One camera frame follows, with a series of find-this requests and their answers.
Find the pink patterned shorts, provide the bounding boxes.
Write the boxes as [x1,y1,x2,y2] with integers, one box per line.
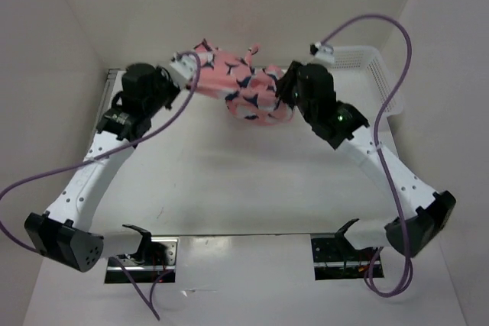
[186,40,293,126]

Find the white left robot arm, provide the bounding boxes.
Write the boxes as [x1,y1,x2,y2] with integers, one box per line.
[24,63,180,273]

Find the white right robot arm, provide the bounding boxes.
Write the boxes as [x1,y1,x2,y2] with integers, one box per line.
[276,61,456,260]

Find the white plastic perforated basket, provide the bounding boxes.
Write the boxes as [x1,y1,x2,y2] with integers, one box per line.
[329,46,397,121]

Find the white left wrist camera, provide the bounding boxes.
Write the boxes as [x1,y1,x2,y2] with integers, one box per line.
[168,53,197,89]

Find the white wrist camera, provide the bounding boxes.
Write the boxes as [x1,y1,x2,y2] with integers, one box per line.
[168,53,197,89]
[309,42,335,66]

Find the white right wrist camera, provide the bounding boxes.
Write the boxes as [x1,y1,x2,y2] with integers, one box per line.
[309,42,335,66]

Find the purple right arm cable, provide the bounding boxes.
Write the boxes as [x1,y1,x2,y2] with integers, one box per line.
[322,15,413,299]

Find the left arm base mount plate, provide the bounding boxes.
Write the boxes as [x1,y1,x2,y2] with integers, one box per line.
[104,236,179,284]

